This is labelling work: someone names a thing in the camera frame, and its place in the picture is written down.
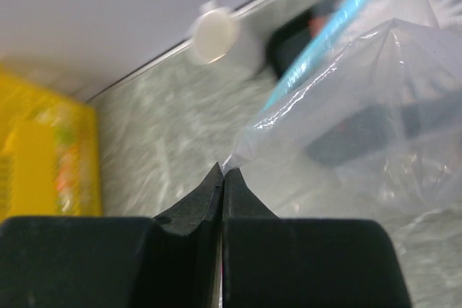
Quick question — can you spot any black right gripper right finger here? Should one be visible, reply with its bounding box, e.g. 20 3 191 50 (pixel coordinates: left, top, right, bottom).
222 170 411 307

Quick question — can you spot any white ceramic mug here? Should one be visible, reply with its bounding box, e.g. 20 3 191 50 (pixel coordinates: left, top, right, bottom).
190 0 268 75

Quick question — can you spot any black rectangular tray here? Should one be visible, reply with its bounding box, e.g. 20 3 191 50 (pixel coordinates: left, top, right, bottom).
266 6 461 167

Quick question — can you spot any yellow plastic basket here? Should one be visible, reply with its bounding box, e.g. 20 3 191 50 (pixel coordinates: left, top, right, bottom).
1 69 103 219

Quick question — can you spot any clear bag with blue zipper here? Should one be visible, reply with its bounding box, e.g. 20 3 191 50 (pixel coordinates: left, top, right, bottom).
222 0 461 307

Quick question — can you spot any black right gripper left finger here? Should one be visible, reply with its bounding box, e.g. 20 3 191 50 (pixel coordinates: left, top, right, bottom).
1 166 224 307

